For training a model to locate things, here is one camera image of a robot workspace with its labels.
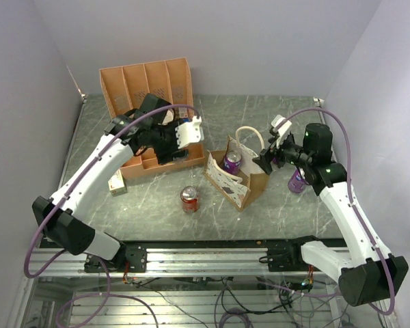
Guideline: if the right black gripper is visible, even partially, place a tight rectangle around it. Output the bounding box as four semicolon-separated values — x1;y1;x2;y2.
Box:
253;131;312;174

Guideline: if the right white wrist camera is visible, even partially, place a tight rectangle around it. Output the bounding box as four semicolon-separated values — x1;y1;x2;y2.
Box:
269;115;292;148

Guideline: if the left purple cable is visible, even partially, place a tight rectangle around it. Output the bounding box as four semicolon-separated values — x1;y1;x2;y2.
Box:
23;104;201;279

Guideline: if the burlap canvas tote bag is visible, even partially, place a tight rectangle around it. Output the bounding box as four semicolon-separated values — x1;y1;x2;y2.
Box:
204;126;269;212

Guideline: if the red cola can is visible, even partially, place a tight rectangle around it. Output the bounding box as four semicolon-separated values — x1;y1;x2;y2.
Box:
180;186;200;213

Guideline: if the purple fanta can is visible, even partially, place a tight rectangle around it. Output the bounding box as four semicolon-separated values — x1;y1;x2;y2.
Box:
288;167;308;194
223;150;242;176

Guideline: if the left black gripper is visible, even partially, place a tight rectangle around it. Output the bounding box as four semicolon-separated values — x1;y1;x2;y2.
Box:
150;118;191;165

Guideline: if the aluminium rail frame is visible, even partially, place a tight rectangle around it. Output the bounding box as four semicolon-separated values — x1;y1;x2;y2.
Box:
22;238;385;277

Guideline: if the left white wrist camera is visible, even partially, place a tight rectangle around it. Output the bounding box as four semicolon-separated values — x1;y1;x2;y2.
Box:
175;116;204;149

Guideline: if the purple fanta can front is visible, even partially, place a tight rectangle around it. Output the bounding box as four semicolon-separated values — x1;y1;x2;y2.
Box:
223;150;242;176

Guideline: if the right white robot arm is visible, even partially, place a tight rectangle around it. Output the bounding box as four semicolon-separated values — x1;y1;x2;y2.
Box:
253;117;409;307

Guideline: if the small white red box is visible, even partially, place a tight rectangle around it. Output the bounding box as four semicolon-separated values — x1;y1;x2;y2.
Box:
108;170;127;196

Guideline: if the pink desk organizer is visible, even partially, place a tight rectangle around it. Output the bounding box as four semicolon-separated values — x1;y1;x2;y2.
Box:
100;58;204;180

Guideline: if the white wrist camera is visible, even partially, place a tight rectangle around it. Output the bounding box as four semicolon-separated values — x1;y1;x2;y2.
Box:
269;115;292;148
175;116;204;149

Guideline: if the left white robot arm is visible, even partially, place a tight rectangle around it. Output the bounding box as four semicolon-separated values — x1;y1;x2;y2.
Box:
32;94;203;271

